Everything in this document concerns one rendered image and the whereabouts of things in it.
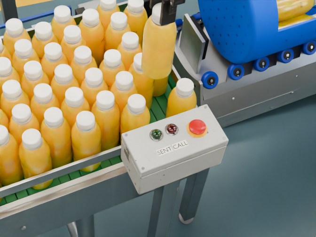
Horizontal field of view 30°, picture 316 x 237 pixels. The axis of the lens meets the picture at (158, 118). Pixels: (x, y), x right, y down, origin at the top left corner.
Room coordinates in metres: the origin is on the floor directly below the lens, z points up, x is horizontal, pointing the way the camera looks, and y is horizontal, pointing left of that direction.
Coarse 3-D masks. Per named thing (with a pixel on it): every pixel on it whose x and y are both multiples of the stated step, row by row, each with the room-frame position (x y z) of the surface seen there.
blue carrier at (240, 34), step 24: (216, 0) 1.06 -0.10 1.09; (240, 0) 0.99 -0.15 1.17; (264, 0) 0.97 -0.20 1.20; (216, 24) 1.04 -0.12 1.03; (240, 24) 0.97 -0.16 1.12; (264, 24) 0.94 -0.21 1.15; (312, 24) 1.00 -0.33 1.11; (216, 48) 1.02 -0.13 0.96; (240, 48) 0.95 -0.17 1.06; (264, 48) 0.93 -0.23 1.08
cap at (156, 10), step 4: (156, 4) 0.81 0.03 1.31; (160, 4) 0.81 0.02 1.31; (152, 8) 0.80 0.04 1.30; (156, 8) 0.80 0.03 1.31; (160, 8) 0.80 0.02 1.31; (152, 12) 0.79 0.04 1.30; (156, 12) 0.79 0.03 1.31; (152, 16) 0.79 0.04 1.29; (156, 16) 0.78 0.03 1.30; (156, 20) 0.78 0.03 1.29
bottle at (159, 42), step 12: (156, 24) 0.78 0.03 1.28; (168, 24) 0.79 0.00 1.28; (144, 36) 0.78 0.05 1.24; (156, 36) 0.77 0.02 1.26; (168, 36) 0.77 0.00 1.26; (144, 48) 0.78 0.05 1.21; (156, 48) 0.77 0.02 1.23; (168, 48) 0.77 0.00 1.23; (144, 60) 0.78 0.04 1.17; (156, 60) 0.77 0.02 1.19; (168, 60) 0.78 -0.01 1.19; (144, 72) 0.77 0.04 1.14; (156, 72) 0.77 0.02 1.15; (168, 72) 0.78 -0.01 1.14
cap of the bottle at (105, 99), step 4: (100, 92) 0.75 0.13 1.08; (104, 92) 0.75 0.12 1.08; (108, 92) 0.75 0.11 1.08; (96, 96) 0.74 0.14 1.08; (100, 96) 0.74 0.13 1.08; (104, 96) 0.74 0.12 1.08; (108, 96) 0.74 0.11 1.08; (112, 96) 0.74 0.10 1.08; (96, 100) 0.73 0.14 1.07; (100, 100) 0.73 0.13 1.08; (104, 100) 0.73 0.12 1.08; (108, 100) 0.73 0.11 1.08; (112, 100) 0.73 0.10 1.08; (100, 104) 0.72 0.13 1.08; (104, 104) 0.72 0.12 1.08; (108, 104) 0.72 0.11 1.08; (112, 104) 0.73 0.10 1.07; (104, 108) 0.72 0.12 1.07; (108, 108) 0.72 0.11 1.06
